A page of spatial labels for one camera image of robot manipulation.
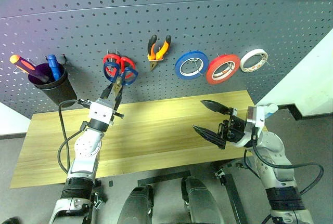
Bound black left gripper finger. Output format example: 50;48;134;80
113;88;124;112
100;83;114;102

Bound dark rounded shape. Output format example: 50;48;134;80
181;177;224;224
121;185;155;224

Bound red handled scissors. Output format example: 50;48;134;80
103;54;136;79

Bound black table crossbar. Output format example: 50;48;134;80
137;169;192;186

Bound orange handled screwdriver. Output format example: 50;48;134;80
9;54;50;84

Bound blue tape roll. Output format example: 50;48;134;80
174;50;209;80

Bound black table leg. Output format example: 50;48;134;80
83;179;107;224
214;168;247;224

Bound grey perforated pegboard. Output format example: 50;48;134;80
0;0;333;120

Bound blue handled screwdriver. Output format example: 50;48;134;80
46;54;62;81

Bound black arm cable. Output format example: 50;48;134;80
57;99;91;175
243;140;325;196

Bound wide red tape roll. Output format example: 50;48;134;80
206;54;241;85

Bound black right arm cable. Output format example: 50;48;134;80
243;140;325;196

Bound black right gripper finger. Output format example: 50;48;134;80
200;99;232;115
192;124;226;150

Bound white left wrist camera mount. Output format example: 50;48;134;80
87;99;115;126

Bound orange handled pliers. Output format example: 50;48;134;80
147;34;172;72

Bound dark handled scissors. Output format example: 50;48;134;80
103;63;139;110

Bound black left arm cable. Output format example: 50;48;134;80
57;99;91;175

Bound white tape roll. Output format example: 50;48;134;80
239;48;268;73

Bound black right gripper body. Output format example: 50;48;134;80
217;107;247;144

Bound black plastic cup holder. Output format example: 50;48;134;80
28;62;78;107

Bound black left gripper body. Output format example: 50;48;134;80
98;94;125;120

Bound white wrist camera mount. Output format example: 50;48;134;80
234;106;266;148
87;99;115;126

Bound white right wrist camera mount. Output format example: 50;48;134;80
234;106;266;148

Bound white and blue bottle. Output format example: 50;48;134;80
260;103;279;118

